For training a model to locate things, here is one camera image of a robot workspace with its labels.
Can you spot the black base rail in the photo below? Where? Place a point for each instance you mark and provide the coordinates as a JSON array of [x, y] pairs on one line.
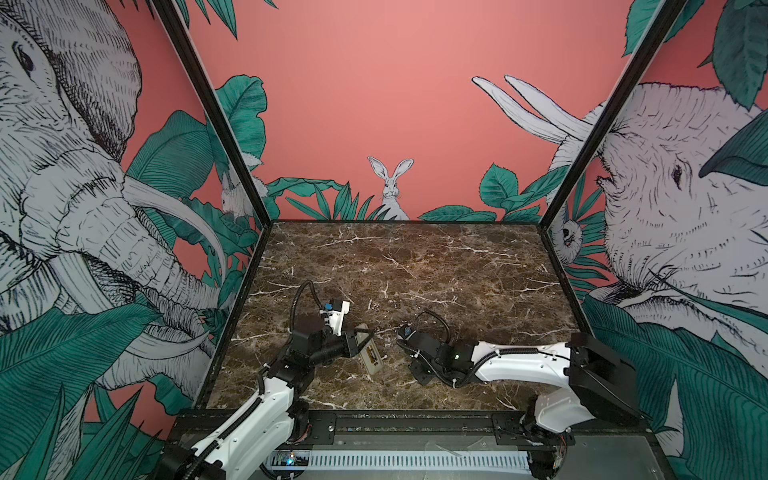
[[330, 427]]

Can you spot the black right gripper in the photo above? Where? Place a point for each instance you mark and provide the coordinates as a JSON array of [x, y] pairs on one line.
[[413, 366]]

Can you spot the black right corner frame post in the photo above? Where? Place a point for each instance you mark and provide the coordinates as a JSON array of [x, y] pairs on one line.
[[657, 30]]

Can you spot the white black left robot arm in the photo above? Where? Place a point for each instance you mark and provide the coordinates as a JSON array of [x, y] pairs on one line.
[[274, 415]]

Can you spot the grey remote control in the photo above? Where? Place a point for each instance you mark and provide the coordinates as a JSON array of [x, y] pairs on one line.
[[370, 355]]

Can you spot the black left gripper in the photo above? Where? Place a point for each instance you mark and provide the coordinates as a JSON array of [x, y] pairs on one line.
[[350, 345]]

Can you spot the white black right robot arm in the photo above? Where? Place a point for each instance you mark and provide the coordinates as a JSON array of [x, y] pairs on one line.
[[591, 381]]

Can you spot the black corner frame post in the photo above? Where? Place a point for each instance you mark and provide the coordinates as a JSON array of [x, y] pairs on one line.
[[657, 30], [176, 30]]

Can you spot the green circuit board with leds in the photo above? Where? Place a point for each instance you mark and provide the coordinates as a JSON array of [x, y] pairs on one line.
[[290, 460]]

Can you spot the black left corner frame post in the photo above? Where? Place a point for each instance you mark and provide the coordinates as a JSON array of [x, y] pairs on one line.
[[176, 30]]

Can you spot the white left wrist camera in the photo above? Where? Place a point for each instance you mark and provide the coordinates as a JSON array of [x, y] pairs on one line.
[[333, 313]]

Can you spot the white slotted cable duct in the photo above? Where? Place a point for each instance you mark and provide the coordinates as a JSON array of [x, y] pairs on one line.
[[513, 462]]

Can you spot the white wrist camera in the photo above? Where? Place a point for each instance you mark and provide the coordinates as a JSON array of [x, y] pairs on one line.
[[405, 332], [333, 313]]

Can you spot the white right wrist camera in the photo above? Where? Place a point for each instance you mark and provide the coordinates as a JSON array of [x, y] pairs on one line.
[[405, 332]]

